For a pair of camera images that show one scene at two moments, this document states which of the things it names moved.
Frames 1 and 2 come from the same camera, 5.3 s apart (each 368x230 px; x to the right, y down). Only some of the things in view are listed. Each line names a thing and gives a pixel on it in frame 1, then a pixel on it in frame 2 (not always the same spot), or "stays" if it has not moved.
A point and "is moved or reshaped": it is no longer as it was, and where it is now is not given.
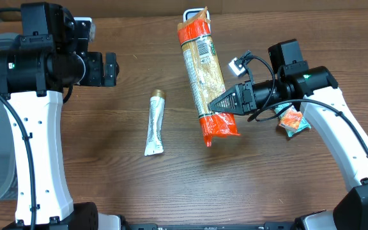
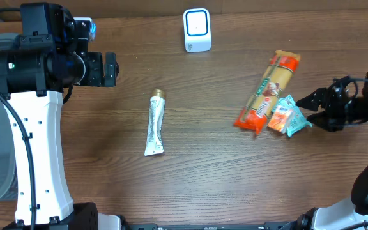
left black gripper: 96,68 stays
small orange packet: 291,119 is moved or reshaped
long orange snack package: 204,76 is moved or reshaped
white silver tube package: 154,143 stays
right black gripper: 244,106 -> 326,96
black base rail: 266,226 stays
